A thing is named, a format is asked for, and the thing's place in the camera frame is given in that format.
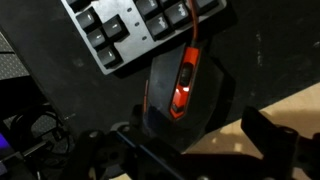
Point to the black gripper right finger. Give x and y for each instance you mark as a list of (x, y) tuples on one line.
[(266, 133)]

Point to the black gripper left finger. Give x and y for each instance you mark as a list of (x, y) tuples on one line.
[(137, 118)]

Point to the black red gaming mouse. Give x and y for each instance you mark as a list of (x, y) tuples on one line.
[(160, 86)]

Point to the black desk mat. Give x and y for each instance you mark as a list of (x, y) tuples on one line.
[(273, 50)]

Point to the black mechanical keyboard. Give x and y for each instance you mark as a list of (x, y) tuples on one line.
[(133, 33)]

